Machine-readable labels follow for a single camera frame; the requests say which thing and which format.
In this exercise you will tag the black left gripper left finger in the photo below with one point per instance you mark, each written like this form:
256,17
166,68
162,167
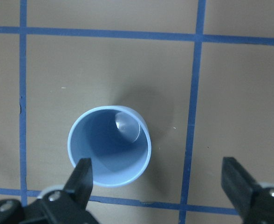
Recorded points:
80,183

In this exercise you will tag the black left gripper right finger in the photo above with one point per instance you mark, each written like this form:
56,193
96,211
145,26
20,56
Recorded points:
239,186

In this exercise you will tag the light blue plastic cup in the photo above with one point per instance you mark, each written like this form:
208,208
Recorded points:
116,139

